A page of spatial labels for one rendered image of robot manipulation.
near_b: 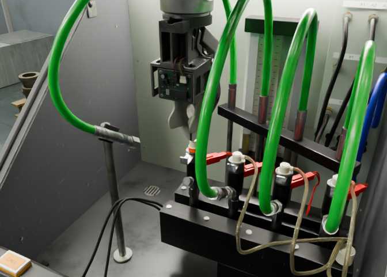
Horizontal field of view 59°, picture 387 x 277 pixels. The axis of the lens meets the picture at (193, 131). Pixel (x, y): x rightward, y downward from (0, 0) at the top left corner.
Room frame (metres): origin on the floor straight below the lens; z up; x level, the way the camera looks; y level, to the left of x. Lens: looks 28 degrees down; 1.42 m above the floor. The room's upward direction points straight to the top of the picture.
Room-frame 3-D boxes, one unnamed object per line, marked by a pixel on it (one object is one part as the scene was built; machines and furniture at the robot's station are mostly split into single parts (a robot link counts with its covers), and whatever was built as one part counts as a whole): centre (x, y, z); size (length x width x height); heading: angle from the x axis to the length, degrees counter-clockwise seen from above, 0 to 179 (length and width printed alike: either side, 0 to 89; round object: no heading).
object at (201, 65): (0.50, 0.01, 1.28); 0.09 x 0.08 x 0.12; 155
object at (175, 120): (0.51, 0.02, 1.17); 0.06 x 0.03 x 0.09; 155
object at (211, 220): (0.48, -0.11, 0.91); 0.34 x 0.10 x 0.15; 65
